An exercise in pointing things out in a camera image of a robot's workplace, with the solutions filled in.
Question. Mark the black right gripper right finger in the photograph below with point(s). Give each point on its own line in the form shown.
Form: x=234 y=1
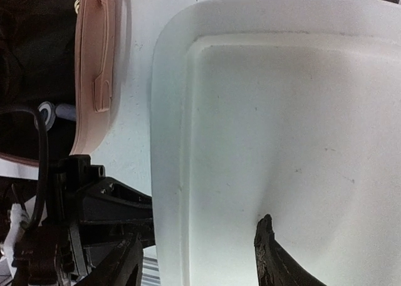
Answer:
x=275 y=266

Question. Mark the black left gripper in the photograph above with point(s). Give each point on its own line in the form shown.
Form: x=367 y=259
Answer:
x=51 y=253

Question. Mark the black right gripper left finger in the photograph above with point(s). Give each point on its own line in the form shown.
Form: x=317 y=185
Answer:
x=124 y=263

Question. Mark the white plastic storage bin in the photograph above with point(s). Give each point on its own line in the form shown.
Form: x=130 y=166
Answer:
x=288 y=108

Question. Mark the beige hard-shell suitcase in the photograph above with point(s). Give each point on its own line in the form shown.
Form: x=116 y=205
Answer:
x=61 y=51

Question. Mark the grey cylindrical tube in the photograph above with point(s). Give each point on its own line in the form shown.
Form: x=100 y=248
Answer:
x=66 y=111

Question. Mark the round tin blue lid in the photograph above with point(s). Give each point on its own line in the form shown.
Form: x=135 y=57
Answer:
x=48 y=113

